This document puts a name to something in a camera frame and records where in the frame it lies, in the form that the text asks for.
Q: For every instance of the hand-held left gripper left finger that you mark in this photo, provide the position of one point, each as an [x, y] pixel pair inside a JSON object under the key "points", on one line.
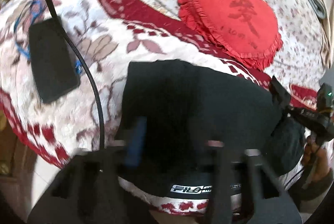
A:
{"points": [[134, 140]]}

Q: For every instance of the person's right hand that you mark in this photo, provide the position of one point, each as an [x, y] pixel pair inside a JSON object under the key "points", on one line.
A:
{"points": [[315, 156]]}

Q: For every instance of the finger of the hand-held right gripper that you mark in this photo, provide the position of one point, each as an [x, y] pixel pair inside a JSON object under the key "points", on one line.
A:
{"points": [[280, 93]]}

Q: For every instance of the black phone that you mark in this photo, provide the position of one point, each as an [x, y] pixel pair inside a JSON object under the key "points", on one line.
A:
{"points": [[52, 62]]}

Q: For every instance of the red and white floral blanket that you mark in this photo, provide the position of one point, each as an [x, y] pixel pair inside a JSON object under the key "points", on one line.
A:
{"points": [[78, 109]]}

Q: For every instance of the person's right forearm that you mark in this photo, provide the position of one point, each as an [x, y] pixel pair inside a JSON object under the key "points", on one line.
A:
{"points": [[317, 187]]}

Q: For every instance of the black pants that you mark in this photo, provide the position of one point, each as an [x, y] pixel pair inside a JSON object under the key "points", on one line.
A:
{"points": [[182, 98]]}

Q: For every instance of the grey cloth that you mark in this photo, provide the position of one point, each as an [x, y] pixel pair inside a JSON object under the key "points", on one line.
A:
{"points": [[314, 2]]}

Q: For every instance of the red heart-shaped frilled pillow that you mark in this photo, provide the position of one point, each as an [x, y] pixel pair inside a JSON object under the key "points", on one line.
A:
{"points": [[229, 17]]}

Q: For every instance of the wooden cabinet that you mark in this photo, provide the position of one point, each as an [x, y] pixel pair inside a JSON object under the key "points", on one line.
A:
{"points": [[13, 161]]}

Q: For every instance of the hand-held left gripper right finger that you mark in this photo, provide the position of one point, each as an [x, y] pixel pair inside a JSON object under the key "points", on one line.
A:
{"points": [[221, 161]]}

